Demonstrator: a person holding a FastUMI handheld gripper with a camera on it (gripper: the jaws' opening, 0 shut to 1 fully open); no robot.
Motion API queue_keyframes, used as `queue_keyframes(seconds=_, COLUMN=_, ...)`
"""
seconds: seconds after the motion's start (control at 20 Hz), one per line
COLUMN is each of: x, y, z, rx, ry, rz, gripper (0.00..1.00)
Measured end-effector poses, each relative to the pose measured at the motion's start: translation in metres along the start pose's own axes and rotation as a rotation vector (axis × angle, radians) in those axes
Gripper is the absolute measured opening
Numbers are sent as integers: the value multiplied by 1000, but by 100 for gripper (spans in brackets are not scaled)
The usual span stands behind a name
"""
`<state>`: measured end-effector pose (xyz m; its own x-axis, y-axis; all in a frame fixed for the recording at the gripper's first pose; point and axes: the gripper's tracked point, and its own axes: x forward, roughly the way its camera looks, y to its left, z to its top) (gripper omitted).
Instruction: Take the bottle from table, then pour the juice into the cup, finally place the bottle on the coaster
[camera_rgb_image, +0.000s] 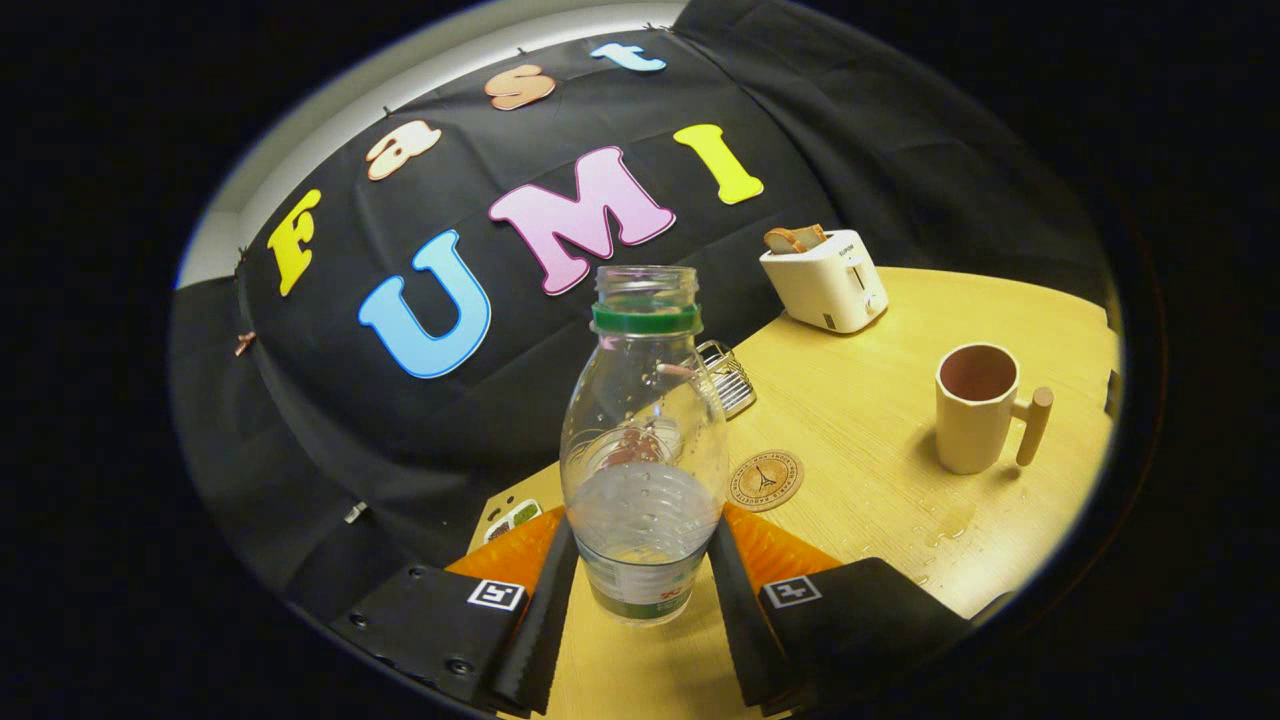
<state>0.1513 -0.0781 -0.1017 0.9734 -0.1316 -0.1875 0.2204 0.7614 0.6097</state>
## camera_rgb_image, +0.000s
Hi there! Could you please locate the cream cup with wooden handle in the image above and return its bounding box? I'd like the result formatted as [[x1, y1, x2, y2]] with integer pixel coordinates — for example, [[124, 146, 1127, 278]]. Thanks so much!
[[935, 342, 1055, 476]]

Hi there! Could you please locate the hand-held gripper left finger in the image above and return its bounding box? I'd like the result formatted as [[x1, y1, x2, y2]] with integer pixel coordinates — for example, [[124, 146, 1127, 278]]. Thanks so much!
[[330, 505, 581, 717]]

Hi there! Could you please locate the wooden table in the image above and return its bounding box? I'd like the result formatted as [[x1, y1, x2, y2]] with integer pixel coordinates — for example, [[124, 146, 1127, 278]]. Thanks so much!
[[468, 266, 1121, 720]]

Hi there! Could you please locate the white divided condiment tray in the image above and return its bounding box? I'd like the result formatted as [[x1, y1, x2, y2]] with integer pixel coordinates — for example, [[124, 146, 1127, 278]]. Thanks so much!
[[484, 498, 544, 544]]

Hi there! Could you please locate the round cork coaster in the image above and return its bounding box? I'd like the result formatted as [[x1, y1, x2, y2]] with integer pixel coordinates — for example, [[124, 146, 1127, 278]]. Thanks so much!
[[728, 450, 805, 513]]

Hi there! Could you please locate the clear plastic juice bottle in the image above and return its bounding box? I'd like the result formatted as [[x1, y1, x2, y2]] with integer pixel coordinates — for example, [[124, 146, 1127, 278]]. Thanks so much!
[[559, 265, 731, 627]]

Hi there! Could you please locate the metal wire basket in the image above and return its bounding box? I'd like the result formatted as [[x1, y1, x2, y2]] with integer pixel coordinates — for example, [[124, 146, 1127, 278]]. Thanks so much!
[[697, 340, 758, 419]]

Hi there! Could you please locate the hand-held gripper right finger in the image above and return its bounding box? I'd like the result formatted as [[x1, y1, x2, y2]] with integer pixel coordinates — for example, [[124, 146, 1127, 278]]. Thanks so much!
[[708, 503, 976, 717]]

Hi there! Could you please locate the white toaster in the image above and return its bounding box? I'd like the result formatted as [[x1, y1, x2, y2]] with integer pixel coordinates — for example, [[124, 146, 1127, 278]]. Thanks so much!
[[759, 230, 889, 335]]

